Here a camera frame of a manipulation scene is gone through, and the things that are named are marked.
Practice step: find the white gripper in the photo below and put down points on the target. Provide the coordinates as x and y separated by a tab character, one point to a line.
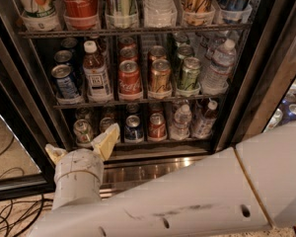
78	162

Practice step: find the brown tea bottle white cap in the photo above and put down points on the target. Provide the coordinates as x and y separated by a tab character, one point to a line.
96	73

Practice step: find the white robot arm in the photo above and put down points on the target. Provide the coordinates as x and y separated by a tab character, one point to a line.
248	187

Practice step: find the white green can bottom shelf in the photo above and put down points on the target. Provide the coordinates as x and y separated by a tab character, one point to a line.
83	131

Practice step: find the orange can bottom shelf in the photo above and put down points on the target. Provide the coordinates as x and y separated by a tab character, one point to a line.
105	123

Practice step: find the steel fridge bottom grille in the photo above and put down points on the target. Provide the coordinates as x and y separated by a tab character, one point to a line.
121	177

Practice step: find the open glass fridge door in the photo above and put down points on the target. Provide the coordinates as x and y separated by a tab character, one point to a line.
28	120

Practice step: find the blue can bottom shelf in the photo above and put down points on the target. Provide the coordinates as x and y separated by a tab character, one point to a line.
133	128

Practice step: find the red can bottom shelf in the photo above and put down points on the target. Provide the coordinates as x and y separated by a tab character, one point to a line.
157	126

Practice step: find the red coca-cola can middle shelf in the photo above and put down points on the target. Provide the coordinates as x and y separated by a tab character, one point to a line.
129	81

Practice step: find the red coca-cola can shelf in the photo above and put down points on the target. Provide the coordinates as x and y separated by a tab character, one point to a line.
79	0
129	81

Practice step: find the small water bottle bottom shelf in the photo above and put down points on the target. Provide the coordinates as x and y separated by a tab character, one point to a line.
181	122

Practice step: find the gold can middle shelf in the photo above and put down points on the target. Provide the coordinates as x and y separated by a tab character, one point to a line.
159	80

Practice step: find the dark drink bottle bottom shelf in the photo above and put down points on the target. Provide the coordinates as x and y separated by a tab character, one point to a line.
204	116

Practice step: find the green can middle shelf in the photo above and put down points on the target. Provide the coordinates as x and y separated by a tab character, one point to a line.
189	74

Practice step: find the red coca-cola can top shelf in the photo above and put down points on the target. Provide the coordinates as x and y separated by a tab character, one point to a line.
79	0

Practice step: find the clear water bottle middle shelf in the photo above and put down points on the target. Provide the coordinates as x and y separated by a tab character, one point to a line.
221	65

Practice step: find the blue can front left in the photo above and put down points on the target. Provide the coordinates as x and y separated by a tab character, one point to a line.
65	81

